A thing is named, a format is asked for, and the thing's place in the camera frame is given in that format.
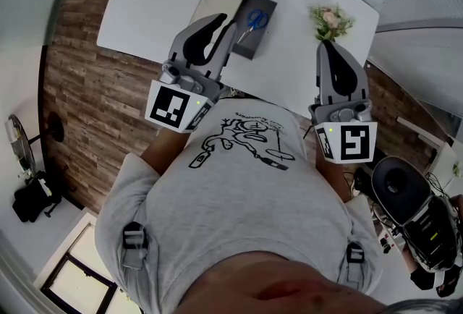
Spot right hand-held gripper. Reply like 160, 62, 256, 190
307, 40, 378, 164

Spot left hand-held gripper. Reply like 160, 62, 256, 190
144, 13, 239, 135

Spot dark grey rectangular container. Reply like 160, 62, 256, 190
230, 0, 279, 61

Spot blue-handled scissors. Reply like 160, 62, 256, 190
236, 8, 270, 45

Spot person's right forearm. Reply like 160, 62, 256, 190
313, 156, 354, 203

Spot person's left forearm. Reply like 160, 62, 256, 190
140, 127, 192, 177

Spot pink and green flower bouquet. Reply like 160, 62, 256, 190
309, 4, 356, 43

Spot black office chair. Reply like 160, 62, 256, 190
370, 156, 433, 225

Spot white desk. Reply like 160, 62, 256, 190
396, 115, 463, 194

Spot grey printed T-shirt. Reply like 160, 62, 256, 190
94, 97, 384, 314

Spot round side table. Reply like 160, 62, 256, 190
4, 113, 37, 176

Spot person's chin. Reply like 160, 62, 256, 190
177, 250, 388, 314

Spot black bag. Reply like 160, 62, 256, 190
12, 170, 63, 224

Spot black framed window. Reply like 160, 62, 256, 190
40, 253, 119, 314

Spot grey strap with black buckle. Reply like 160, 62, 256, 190
344, 241, 367, 289
122, 221, 150, 271

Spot black equipment rack with cables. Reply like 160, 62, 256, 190
399, 194, 463, 273

